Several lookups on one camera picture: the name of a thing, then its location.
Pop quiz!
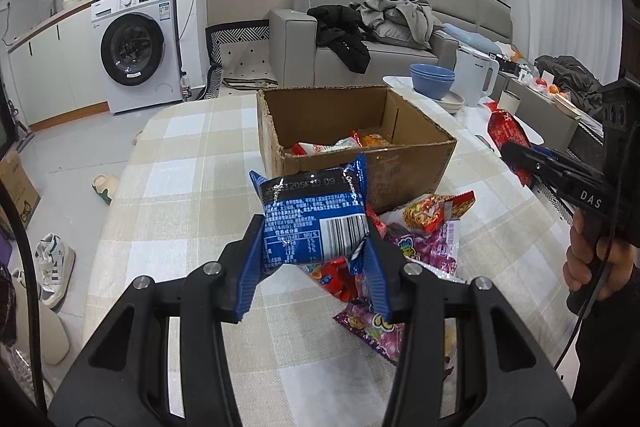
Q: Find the noodle snack bag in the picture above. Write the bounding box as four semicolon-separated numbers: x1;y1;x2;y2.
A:
381;191;476;234

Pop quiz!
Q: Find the blue snack packet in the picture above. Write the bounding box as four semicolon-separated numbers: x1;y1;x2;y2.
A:
250;154;370;274

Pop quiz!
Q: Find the person's right hand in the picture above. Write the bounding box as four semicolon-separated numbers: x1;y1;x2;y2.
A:
563;209;637;300

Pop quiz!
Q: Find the red cone snack bag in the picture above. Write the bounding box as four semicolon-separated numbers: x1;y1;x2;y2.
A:
300;258;358;303

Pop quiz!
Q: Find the purple snack bag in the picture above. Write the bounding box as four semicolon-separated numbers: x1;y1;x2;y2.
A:
385;220;461;282
333;299;405;365

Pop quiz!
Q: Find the checkered tablecloth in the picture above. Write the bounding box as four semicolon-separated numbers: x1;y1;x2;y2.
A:
85;80;575;426

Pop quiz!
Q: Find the brown cardboard box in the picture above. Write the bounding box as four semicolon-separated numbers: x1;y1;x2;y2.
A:
257;86;457;213

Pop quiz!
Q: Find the white cup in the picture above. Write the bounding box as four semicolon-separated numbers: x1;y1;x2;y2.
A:
497;90;521;115

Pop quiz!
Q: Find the white electric kettle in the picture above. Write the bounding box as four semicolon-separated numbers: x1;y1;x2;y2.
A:
451;44;499;107

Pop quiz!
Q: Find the white sneaker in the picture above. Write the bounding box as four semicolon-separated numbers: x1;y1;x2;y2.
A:
34;233;76;312

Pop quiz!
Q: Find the patterned floor mat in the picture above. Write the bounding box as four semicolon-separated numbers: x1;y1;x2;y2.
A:
200;20;278;98

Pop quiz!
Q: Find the blue bowls stack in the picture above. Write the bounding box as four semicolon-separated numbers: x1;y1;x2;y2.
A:
410;63;454;100

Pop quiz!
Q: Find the grey sofa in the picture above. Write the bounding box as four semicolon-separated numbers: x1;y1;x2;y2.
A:
268;0;514;89

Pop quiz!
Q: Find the cardboard box on floor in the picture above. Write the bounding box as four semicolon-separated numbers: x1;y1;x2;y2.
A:
1;150;40;228

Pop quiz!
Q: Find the black jacket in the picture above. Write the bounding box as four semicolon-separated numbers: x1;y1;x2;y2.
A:
307;4;371;75

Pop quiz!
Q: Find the white washing machine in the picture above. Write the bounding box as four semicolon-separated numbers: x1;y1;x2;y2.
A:
90;0;182;114

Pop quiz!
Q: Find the grey clothes pile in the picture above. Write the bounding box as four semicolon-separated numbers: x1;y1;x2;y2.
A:
352;0;442;51

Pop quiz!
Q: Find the white kitchen cabinet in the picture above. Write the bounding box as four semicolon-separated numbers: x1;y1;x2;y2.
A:
9;9;106;124

